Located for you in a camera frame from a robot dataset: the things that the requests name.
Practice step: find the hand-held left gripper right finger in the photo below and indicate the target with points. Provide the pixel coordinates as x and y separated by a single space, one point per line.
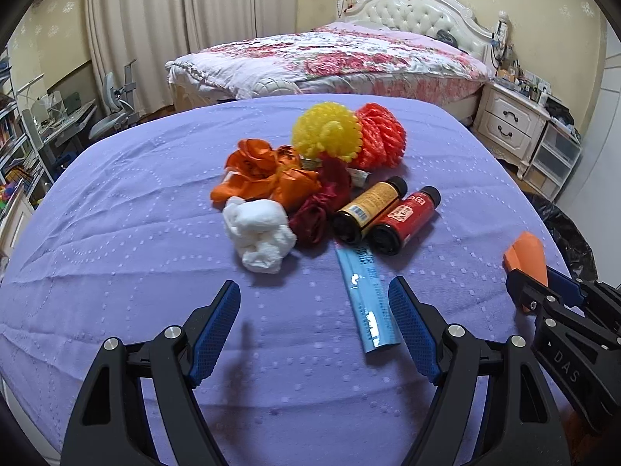
412 323

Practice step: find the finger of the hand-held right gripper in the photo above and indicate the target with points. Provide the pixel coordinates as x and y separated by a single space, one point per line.
524 287
565 287

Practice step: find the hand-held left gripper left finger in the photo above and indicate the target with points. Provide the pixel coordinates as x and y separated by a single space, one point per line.
218 323

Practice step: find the orange wrapper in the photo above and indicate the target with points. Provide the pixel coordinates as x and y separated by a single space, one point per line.
529 252

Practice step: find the long light blue box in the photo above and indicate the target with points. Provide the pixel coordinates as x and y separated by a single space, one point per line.
368 296

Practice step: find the trash bin with black bag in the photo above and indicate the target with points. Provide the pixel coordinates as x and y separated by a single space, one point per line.
567 233

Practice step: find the white tissue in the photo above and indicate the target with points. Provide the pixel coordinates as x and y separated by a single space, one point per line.
259 233

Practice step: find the red bottle with black cap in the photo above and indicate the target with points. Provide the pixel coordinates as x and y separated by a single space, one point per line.
405 221

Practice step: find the brown bottle with yellow label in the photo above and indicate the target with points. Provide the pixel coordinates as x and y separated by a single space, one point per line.
368 206

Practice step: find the orange plastic bag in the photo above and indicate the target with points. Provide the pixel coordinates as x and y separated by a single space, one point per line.
257 170

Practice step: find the purple tablecloth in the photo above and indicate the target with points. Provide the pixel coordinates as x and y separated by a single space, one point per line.
145 252

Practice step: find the translucent plastic drawer unit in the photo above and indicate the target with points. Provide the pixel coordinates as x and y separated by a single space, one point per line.
553 155

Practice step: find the small white labelled packet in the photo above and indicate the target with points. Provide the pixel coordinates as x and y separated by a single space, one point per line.
358 177

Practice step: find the white nightstand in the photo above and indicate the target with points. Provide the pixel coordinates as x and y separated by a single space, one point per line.
509 121

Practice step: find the white wardrobe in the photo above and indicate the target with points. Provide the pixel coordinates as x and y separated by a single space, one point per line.
609 121

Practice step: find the red-orange foam fruit net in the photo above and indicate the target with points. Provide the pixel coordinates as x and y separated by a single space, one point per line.
383 136

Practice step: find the cluster of small bottles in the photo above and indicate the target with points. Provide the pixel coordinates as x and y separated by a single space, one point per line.
524 77

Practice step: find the yellow foam fruit net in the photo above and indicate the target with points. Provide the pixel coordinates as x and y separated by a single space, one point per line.
327 131

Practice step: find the grey desk chair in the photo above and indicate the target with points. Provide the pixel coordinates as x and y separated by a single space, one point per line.
114 107

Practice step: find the desk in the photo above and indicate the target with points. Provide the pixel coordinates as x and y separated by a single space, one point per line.
63 119

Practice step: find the bookshelf with books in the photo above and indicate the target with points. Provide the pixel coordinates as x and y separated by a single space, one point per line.
19 155

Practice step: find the dark cloth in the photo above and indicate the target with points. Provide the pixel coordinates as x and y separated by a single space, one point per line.
446 36

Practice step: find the pink floral quilt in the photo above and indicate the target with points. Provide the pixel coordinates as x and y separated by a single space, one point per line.
339 58

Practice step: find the white bed with tufted headboard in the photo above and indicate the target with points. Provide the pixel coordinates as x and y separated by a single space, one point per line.
422 9

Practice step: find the beige curtains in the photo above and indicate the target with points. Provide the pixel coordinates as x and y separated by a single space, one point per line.
194 24

